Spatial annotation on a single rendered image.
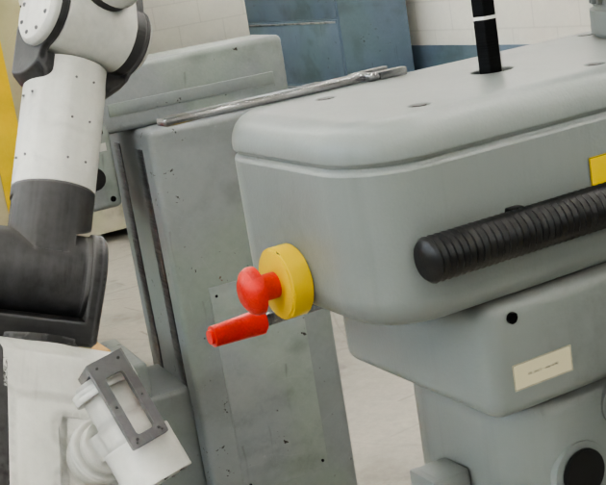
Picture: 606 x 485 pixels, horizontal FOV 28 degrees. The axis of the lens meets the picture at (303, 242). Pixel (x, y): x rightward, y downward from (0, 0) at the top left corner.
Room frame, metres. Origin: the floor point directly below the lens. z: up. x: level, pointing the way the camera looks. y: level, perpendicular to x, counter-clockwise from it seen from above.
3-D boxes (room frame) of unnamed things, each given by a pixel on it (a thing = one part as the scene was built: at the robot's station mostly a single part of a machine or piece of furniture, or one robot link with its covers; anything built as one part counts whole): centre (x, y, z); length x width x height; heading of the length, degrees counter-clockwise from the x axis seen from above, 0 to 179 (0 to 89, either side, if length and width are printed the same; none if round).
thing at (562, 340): (1.07, -0.22, 1.68); 0.34 x 0.24 x 0.10; 117
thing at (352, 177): (1.06, -0.20, 1.81); 0.47 x 0.26 x 0.16; 117
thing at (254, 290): (0.94, 0.04, 1.76); 0.04 x 0.03 x 0.04; 27
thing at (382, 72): (1.08, 0.00, 1.89); 0.24 x 0.04 x 0.01; 118
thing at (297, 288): (0.95, 0.02, 1.76); 0.06 x 0.02 x 0.06; 27
